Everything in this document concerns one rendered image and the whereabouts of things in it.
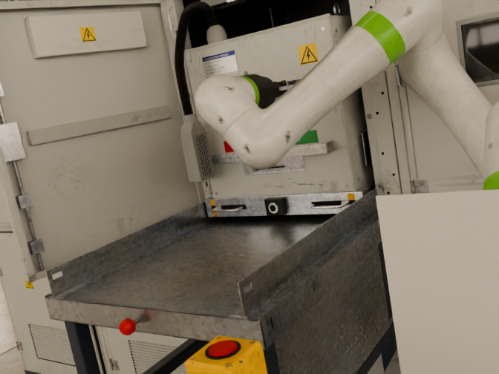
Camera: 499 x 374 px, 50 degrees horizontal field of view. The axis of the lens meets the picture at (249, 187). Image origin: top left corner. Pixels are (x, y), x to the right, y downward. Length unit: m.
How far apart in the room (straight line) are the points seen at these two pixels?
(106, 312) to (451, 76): 0.90
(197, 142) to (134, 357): 1.11
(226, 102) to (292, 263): 0.35
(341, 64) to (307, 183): 0.50
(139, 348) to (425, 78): 1.60
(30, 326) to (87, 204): 1.34
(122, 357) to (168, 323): 1.34
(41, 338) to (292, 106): 2.06
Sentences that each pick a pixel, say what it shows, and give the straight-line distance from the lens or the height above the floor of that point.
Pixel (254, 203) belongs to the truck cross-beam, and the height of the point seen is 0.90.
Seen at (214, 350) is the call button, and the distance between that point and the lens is 0.76.
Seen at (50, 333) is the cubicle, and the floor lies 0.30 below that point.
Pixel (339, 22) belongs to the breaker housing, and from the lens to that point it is 1.52.
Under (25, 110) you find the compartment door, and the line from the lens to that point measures 1.61.
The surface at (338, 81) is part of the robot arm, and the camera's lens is 1.13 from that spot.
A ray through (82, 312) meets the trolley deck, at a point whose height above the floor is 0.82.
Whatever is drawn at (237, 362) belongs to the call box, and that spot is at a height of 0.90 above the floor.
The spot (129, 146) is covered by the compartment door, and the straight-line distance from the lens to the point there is 1.73.
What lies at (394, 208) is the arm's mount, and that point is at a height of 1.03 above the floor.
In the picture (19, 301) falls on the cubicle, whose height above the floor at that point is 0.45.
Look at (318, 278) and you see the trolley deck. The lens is 1.15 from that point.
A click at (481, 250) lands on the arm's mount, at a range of 0.80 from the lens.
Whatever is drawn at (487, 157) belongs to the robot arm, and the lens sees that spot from 0.95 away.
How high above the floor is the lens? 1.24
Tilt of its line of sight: 10 degrees down
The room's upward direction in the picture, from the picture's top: 10 degrees counter-clockwise
